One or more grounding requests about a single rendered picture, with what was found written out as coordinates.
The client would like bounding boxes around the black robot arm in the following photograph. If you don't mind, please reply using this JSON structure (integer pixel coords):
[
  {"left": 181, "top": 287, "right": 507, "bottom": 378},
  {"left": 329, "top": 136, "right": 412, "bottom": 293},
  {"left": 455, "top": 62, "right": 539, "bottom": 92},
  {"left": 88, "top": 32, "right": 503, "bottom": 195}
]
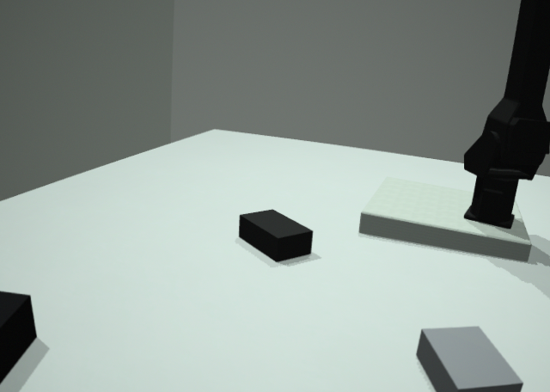
[{"left": 464, "top": 0, "right": 550, "bottom": 229}]

